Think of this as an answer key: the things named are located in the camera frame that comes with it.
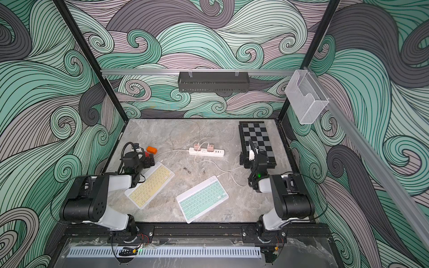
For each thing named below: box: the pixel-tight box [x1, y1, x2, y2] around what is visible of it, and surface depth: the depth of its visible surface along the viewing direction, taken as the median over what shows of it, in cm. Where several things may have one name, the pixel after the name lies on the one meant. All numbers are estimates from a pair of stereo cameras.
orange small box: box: [146, 146, 158, 155], surface depth 103 cm
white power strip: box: [188, 147, 225, 157], surface depth 102 cm
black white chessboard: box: [237, 121, 278, 169], surface depth 110 cm
